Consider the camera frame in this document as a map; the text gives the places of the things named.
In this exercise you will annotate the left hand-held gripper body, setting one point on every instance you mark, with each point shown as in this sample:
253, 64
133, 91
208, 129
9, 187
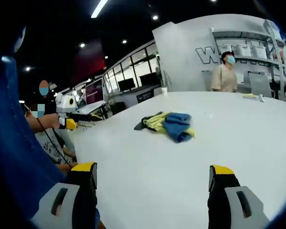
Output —
65, 103

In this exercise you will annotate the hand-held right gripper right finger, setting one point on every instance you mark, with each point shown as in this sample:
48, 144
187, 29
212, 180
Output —
221, 195

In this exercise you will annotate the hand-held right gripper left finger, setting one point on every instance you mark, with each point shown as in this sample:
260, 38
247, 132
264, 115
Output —
82, 190

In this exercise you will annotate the yellow garment blue grey sleeves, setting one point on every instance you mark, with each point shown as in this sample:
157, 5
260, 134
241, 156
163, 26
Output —
176, 124

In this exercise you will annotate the person's left hand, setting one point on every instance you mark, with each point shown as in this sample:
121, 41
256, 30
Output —
54, 121

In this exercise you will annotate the monitor with pink screen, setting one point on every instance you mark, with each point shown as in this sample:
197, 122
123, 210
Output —
94, 91

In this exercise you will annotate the operator in blue clothing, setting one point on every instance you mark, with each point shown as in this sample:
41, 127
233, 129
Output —
19, 143

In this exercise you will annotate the black monitor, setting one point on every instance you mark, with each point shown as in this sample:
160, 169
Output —
147, 80
126, 84

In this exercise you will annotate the glass partition with black frames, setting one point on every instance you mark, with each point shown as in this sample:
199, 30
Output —
138, 62

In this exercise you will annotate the white paper cup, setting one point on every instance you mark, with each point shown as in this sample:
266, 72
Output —
164, 91

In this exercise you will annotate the ceiling light strip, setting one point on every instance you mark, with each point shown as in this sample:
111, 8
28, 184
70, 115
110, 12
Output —
99, 9

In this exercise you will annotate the pale yellow cloth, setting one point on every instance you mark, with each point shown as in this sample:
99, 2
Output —
249, 96

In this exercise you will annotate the small white device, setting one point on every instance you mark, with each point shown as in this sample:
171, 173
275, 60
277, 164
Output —
261, 98

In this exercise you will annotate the grey chair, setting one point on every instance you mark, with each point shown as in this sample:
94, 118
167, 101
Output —
259, 86

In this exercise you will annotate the round ceiling spotlights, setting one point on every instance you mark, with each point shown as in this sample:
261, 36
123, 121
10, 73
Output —
155, 17

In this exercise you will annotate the row of white storage boxes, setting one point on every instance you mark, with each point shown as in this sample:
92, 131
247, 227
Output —
243, 50

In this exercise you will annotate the metal shelf unit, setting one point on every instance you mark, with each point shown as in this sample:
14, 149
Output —
274, 40

